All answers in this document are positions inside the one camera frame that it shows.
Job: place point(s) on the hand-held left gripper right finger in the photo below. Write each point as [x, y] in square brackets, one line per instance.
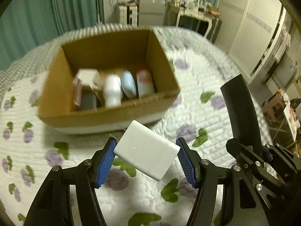
[187, 162]

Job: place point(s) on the brown cardboard box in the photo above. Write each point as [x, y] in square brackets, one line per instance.
[94, 122]

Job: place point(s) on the wooden stool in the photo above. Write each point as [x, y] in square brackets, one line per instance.
[274, 106]

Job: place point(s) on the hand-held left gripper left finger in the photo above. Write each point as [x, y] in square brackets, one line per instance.
[105, 162]

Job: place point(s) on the white box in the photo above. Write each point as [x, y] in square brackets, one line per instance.
[145, 150]

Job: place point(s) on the small white carton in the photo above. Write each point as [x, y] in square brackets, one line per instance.
[87, 76]

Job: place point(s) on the black power adapter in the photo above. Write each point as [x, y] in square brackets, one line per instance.
[88, 101]

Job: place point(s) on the dark suitcase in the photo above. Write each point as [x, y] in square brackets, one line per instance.
[216, 30]

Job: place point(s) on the white dressing table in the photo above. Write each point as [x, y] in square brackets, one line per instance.
[188, 11]

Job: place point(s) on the white bottle red label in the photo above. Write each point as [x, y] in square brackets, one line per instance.
[144, 84]

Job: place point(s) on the grey fridge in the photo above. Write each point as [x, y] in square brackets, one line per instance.
[151, 10]

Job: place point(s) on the white floral quilt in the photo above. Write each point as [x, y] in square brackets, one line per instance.
[211, 127]

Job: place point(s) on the white cabinet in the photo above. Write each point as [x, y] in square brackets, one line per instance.
[127, 14]

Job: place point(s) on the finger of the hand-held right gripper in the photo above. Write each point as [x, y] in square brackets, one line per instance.
[282, 160]
[247, 155]

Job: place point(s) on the light blue oval bottle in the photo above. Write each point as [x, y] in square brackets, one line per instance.
[128, 84]

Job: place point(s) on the white plastic bottle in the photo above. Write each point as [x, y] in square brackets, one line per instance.
[112, 89]

